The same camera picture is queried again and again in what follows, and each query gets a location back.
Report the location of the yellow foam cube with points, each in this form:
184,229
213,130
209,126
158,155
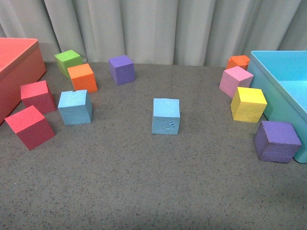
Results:
248,104

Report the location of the light blue plastic bin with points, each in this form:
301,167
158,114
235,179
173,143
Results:
282,77

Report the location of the orange foam cube left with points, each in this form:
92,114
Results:
83,78

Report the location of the grey pleated curtain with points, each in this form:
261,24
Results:
180,32

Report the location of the red plastic bin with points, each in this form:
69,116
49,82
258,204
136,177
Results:
21,62

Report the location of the light blue foam cube embossed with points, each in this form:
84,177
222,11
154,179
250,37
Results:
166,116

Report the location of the purple foam cube near bin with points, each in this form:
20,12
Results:
276,141

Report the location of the purple foam cube far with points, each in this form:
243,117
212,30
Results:
122,69

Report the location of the red foam cube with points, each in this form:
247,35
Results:
39,95
31,127

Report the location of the light blue foam cube plain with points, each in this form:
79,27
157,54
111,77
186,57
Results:
75,107

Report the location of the red foam cube front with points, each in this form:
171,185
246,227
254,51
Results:
31,127

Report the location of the red foam cube rear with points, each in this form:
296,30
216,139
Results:
39,95

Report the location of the orange foam cube behind pink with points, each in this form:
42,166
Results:
241,61

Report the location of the green foam cube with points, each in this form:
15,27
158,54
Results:
66,60

